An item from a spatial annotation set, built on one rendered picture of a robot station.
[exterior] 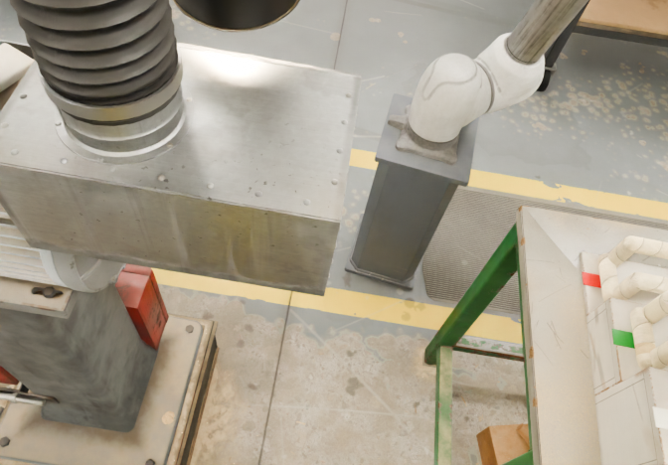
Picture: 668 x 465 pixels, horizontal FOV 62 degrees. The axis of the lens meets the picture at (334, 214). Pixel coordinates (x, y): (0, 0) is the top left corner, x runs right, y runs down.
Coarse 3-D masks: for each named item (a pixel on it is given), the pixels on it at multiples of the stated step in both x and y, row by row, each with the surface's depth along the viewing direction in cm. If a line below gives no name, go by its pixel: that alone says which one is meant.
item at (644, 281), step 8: (640, 272) 103; (632, 280) 103; (640, 280) 102; (648, 280) 102; (656, 280) 102; (664, 280) 102; (640, 288) 103; (648, 288) 102; (656, 288) 102; (664, 288) 102
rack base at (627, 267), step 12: (588, 264) 116; (624, 264) 117; (636, 264) 117; (624, 276) 115; (588, 288) 112; (600, 288) 113; (588, 300) 111; (600, 300) 111; (636, 300) 112; (648, 300) 113; (588, 312) 109
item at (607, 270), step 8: (600, 256) 114; (600, 264) 113; (608, 264) 112; (600, 272) 112; (608, 272) 111; (616, 272) 112; (600, 280) 112; (608, 280) 110; (616, 280) 110; (608, 288) 109; (608, 296) 109
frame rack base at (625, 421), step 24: (624, 384) 92; (648, 384) 86; (600, 408) 98; (624, 408) 91; (648, 408) 85; (600, 432) 97; (624, 432) 90; (648, 432) 84; (600, 456) 95; (624, 456) 88; (648, 456) 83
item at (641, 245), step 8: (624, 240) 108; (632, 240) 107; (640, 240) 107; (648, 240) 107; (656, 240) 108; (632, 248) 107; (640, 248) 107; (648, 248) 107; (656, 248) 107; (664, 248) 107; (656, 256) 108; (664, 256) 107
